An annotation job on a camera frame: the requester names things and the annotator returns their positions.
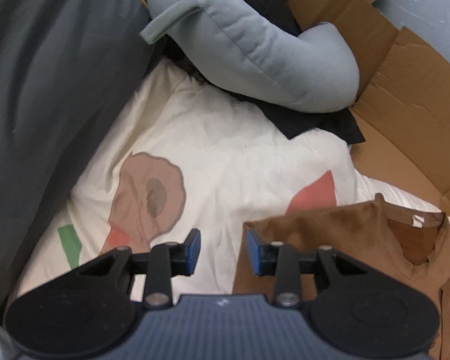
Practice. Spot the dark grey pillow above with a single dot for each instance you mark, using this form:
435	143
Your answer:
52	101

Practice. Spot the grey neck pillow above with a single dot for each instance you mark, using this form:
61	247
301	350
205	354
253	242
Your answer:
247	45

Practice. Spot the brown printed t-shirt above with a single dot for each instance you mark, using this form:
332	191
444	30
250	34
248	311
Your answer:
341	232

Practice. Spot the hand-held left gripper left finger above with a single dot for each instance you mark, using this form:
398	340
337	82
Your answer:
193	251

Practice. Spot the flattened cardboard sheet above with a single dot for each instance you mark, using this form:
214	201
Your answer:
416	101

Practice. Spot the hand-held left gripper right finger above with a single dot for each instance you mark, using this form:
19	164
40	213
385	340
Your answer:
253	253

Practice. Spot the cream bear printed blanket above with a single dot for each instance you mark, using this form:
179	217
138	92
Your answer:
228	165

